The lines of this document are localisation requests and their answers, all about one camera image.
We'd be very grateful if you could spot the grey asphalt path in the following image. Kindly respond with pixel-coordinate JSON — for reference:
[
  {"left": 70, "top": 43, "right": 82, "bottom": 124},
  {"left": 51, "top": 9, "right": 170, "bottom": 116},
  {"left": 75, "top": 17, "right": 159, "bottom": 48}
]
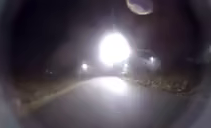
[{"left": 27, "top": 75, "right": 194, "bottom": 128}]

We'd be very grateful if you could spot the leaf-strewn grass verge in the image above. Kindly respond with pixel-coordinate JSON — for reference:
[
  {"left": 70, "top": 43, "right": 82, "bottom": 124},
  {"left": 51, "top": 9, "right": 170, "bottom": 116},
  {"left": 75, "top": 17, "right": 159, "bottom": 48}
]
[
  {"left": 121, "top": 71, "right": 202, "bottom": 98},
  {"left": 12, "top": 75, "right": 94, "bottom": 109}
]

